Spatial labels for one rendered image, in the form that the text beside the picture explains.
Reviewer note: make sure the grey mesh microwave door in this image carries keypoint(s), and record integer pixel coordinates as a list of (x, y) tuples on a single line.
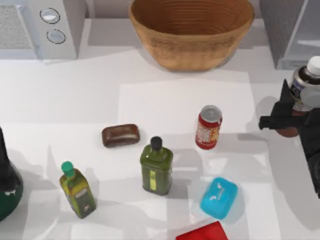
[(12, 27)]

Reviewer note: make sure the flat red square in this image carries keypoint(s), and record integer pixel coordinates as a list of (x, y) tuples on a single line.
[(203, 232)]

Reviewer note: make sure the woven brown basket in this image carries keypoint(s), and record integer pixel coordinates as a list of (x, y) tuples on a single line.
[(192, 47)]

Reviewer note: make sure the brown bottle with white cap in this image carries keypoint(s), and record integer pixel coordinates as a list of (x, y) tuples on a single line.
[(303, 77)]

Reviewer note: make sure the pale microwave oven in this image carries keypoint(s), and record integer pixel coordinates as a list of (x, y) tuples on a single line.
[(70, 30)]

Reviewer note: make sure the round microwave knob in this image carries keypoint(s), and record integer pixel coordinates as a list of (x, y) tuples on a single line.
[(50, 15), (56, 36)]

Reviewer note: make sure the olive bottle with green cap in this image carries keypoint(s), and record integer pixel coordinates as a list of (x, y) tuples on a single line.
[(78, 192)]

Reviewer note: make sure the green bottle with black cap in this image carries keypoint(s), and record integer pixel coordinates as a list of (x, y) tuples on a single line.
[(156, 170)]

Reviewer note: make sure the brown soap bar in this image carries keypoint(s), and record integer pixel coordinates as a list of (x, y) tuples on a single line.
[(121, 135)]

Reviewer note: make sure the red and white can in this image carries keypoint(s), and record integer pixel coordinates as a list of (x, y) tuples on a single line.
[(207, 130)]

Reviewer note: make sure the large dark green bottle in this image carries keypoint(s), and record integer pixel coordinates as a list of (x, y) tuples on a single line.
[(8, 190)]

